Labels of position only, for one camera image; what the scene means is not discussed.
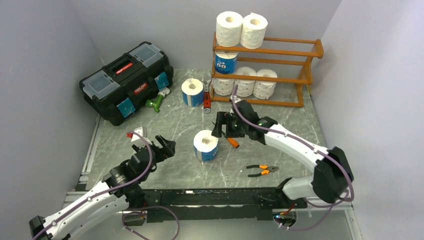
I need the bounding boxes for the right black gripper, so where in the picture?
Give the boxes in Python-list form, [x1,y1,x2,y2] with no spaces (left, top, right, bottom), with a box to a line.
[211,111,248,138]

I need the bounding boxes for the white roll with red print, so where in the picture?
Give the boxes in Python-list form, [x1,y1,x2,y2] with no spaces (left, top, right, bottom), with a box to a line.
[212,78,235,96]

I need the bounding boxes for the blue monster-face roll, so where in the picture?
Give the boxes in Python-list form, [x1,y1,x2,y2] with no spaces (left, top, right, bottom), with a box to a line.
[193,129,219,162]

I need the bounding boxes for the white paper towel roll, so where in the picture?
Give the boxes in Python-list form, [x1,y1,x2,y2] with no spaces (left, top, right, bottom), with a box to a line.
[240,12,268,49]
[215,11,243,47]
[234,66,257,97]

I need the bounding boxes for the white dotted roll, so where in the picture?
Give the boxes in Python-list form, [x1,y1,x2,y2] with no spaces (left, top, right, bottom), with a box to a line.
[253,69,278,100]

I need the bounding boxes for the blue paper roll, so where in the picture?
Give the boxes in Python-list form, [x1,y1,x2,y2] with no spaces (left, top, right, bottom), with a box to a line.
[214,50,238,75]

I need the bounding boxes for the orange wooden shelf rack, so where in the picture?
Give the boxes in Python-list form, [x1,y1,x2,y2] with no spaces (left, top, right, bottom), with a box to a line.
[209,37,324,107]

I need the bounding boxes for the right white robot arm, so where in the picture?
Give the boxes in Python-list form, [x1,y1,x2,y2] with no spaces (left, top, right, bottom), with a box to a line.
[212,98,354,208]

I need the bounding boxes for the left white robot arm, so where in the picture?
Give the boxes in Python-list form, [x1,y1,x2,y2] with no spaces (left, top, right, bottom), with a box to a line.
[29,135,176,240]

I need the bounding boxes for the black orange screwdriver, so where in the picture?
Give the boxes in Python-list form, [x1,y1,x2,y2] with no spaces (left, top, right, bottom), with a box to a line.
[222,132,240,149]

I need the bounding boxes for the red adjustable wrench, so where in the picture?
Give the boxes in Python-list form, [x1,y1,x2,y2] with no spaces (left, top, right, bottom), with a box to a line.
[201,79,211,114]

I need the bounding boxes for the blue wrapped roll upright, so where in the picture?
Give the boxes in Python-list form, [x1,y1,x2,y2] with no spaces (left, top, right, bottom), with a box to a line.
[181,78,204,107]

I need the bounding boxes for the green small object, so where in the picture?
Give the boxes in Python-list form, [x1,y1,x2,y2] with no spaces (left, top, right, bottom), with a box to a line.
[145,87,170,113]

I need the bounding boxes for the orange black pliers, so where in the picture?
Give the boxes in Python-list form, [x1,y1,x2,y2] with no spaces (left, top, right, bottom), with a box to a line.
[246,164,279,178]

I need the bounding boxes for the black plastic toolbox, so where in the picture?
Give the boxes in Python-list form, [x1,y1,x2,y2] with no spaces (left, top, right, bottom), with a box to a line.
[79,41,174,126]

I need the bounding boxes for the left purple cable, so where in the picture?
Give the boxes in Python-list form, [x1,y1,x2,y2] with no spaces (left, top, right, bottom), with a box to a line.
[32,131,181,240]

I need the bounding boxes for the purple cable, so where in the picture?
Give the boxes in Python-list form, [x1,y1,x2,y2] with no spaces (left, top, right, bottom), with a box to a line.
[230,84,355,232]
[32,131,181,240]

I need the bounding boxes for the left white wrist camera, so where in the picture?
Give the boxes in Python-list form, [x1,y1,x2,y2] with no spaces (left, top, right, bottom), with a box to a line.
[126,126,152,145]

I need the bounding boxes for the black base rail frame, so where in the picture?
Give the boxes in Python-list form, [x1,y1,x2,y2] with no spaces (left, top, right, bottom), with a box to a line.
[115,186,307,223]

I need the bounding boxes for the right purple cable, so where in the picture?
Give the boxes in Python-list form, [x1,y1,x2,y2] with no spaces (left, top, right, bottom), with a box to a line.
[230,84,355,232]

